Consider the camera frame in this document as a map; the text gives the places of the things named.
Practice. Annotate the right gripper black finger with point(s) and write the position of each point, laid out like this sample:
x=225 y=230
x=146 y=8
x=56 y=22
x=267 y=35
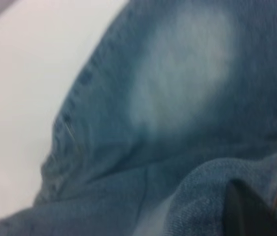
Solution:
x=244 y=216

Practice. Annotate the blue denim shorts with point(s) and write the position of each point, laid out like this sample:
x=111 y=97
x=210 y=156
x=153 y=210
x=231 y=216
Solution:
x=177 y=73

